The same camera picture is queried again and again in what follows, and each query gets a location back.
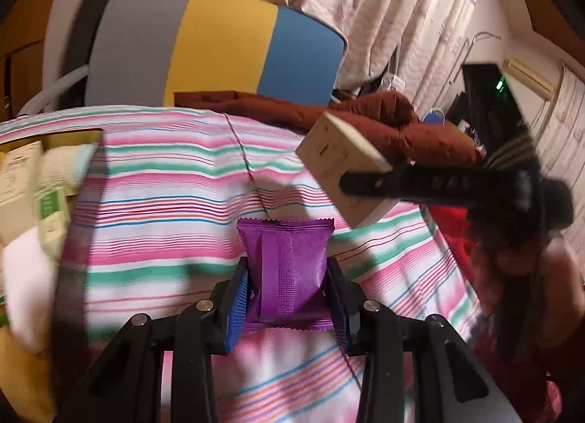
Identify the red fleece cloth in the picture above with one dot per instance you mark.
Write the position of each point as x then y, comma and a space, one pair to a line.
453, 224

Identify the long cream carton box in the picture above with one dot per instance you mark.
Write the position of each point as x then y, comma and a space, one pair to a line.
331, 148

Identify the right hand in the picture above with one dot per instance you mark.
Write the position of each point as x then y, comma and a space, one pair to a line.
534, 291

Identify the black rolled mat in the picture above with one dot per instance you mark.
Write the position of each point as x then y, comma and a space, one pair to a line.
83, 32

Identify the gold metal tray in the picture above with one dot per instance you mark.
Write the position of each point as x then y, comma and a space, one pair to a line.
25, 376

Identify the striped pink green tablecloth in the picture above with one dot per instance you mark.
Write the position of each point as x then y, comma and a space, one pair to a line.
172, 184

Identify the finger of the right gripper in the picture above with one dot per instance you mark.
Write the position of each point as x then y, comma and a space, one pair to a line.
416, 183

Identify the purple snack packet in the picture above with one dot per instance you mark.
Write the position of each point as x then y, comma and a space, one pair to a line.
287, 262

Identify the wall air conditioner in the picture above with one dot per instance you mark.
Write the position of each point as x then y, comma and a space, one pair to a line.
527, 76

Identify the grey yellow blue chair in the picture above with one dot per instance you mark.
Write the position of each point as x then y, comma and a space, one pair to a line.
144, 52

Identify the cream blue sock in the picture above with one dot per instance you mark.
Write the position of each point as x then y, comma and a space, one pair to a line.
66, 167

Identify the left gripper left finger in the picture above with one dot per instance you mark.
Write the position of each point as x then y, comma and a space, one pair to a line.
211, 327

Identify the cream medicine box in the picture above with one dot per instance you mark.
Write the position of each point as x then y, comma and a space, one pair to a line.
19, 184

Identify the black box green light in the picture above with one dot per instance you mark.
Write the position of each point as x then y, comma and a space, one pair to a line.
493, 111

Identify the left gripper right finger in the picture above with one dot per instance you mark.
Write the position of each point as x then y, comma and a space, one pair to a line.
366, 328

